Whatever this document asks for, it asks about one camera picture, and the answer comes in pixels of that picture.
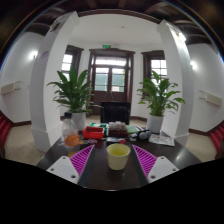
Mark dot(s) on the red box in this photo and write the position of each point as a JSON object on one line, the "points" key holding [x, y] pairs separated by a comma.
{"points": [[93, 133]]}

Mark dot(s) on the white wall unit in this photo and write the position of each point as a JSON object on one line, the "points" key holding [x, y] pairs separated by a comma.
{"points": [[8, 88], [211, 98]]}

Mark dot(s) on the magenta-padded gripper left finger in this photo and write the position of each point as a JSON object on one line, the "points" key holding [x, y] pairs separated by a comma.
{"points": [[63, 167]]}

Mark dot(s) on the pale yellow cup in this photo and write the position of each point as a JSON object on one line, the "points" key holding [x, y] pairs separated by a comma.
{"points": [[118, 160]]}

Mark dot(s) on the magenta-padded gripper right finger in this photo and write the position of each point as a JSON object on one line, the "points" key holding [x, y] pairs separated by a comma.
{"points": [[161, 167]]}

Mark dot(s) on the printed paper leaflet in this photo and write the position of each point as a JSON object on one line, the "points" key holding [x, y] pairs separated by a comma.
{"points": [[161, 140]]}

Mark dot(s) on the dark-framed window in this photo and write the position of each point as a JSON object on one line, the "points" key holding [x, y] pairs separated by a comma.
{"points": [[67, 61], [158, 66]]}

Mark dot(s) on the glowing wall light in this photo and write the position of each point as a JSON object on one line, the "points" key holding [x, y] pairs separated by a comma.
{"points": [[193, 65], [33, 55]]}

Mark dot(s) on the brown tray of white cups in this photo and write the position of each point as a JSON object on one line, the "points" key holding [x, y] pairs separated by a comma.
{"points": [[117, 128]]}

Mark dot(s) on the clear orange-label drink bottle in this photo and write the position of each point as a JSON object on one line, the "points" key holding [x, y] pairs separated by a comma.
{"points": [[70, 133]]}

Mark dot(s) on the green exit sign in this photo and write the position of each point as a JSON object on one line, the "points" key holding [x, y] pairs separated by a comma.
{"points": [[106, 46]]}

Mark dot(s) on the green cloth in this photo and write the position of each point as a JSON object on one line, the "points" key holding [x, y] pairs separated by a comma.
{"points": [[132, 129]]}

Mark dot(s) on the black chair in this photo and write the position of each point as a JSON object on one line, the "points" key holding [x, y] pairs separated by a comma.
{"points": [[115, 113]]}

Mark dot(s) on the dark wooden double door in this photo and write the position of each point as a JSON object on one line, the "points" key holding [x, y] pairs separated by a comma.
{"points": [[110, 80]]}

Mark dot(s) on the green box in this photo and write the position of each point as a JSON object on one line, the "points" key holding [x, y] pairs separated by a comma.
{"points": [[100, 125]]}

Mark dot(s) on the small red cap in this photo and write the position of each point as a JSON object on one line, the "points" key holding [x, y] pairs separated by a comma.
{"points": [[123, 141]]}

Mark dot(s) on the potted plant in white pot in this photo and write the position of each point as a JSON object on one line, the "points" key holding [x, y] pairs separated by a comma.
{"points": [[159, 96], [74, 91]]}

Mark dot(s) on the red-carpeted staircase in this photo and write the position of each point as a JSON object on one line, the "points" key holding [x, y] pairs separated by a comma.
{"points": [[4, 130], [218, 136]]}

